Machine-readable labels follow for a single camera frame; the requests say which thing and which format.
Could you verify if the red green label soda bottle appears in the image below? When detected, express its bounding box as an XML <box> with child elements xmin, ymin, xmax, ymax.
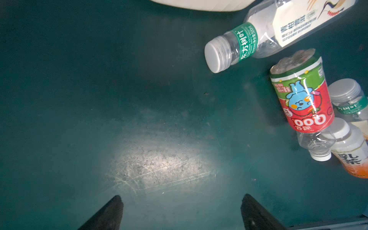
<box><xmin>270</xmin><ymin>48</ymin><xmax>336</xmax><ymax>162</ymax></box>

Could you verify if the crane label clear bottle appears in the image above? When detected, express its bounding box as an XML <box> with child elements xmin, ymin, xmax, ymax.
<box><xmin>204</xmin><ymin>0</ymin><xmax>356</xmax><ymax>73</ymax></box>

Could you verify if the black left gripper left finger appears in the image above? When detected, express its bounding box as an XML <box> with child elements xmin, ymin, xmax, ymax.
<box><xmin>78</xmin><ymin>195</ymin><xmax>124</xmax><ymax>230</ymax></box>

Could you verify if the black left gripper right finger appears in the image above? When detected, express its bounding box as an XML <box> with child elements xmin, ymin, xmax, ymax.
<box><xmin>241</xmin><ymin>194</ymin><xmax>287</xmax><ymax>230</ymax></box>

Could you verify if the clear green cap water bottle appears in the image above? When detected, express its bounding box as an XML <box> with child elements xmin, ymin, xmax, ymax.
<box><xmin>328</xmin><ymin>78</ymin><xmax>368</xmax><ymax>139</ymax></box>

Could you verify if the white ribbed plastic bin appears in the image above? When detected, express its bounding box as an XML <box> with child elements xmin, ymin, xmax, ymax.
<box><xmin>152</xmin><ymin>0</ymin><xmax>255</xmax><ymax>12</ymax></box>

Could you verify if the orange white label bottle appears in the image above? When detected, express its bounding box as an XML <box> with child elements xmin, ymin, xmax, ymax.
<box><xmin>321</xmin><ymin>117</ymin><xmax>368</xmax><ymax>179</ymax></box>

